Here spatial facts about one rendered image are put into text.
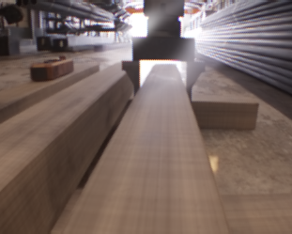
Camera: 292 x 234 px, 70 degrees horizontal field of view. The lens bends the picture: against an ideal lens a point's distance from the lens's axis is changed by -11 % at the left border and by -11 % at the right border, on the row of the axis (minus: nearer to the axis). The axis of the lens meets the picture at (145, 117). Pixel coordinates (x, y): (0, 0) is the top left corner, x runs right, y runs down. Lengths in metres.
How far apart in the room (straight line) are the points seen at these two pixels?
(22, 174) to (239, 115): 0.74
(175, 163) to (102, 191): 0.07
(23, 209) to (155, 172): 0.12
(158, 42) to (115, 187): 0.36
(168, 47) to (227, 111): 0.42
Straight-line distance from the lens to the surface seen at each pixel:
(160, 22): 0.42
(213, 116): 0.82
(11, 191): 0.21
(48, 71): 0.64
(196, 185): 0.18
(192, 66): 0.50
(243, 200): 0.34
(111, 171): 0.19
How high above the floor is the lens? 0.30
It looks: 19 degrees down
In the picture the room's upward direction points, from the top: straight up
